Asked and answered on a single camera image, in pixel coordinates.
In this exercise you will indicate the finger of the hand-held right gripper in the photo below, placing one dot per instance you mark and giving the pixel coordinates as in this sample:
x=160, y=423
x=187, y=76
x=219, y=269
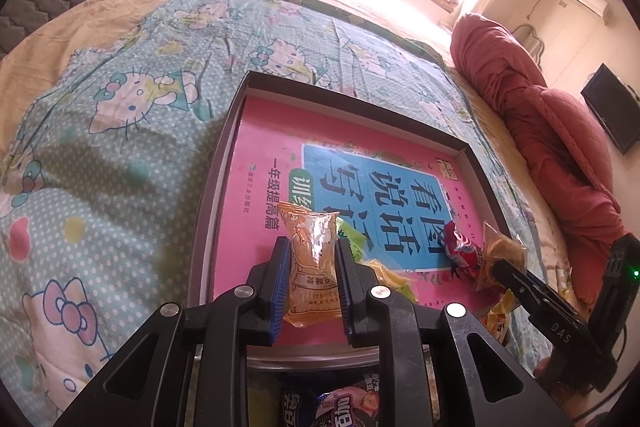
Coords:
x=530, y=294

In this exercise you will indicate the white metal chair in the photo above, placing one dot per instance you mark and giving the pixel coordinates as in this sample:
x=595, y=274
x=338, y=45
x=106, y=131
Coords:
x=530, y=39

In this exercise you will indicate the blue cookie packet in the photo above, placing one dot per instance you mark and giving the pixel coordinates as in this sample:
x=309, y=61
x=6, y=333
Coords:
x=300, y=407

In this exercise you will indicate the red candy packet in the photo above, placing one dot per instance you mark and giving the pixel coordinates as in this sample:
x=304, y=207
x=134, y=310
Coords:
x=465, y=254

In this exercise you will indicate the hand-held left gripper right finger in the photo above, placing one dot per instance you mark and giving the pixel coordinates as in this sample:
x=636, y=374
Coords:
x=346, y=297

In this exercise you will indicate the orange snack packet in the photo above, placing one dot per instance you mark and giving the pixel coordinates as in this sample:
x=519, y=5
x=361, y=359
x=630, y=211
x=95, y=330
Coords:
x=312, y=257

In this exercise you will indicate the printed cartoon blanket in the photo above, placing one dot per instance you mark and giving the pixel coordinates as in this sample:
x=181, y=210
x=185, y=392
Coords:
x=125, y=182

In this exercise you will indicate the clear round pastry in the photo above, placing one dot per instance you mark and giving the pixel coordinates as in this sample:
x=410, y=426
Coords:
x=500, y=252

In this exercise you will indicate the red quilt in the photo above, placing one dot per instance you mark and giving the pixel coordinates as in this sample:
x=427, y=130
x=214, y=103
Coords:
x=525, y=107

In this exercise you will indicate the green snack packet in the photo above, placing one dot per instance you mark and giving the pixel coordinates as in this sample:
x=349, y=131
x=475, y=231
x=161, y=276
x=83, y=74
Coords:
x=350, y=237

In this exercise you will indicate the grey shallow cardboard box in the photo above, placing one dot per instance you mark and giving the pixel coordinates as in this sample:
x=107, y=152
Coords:
x=222, y=187

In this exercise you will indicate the pink book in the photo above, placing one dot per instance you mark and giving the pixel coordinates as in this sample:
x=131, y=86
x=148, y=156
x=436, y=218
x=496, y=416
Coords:
x=270, y=142

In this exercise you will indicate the black television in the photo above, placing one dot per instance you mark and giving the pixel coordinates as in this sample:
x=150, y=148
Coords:
x=612, y=107

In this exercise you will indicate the beige bed sheet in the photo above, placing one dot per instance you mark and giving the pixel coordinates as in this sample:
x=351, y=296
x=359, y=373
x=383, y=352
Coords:
x=125, y=2

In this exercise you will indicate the green yellow candy packet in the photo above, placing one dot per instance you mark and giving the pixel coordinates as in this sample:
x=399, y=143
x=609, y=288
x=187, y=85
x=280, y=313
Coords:
x=562, y=279

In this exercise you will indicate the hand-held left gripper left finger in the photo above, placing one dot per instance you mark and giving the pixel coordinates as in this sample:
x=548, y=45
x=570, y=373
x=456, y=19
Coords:
x=280, y=292

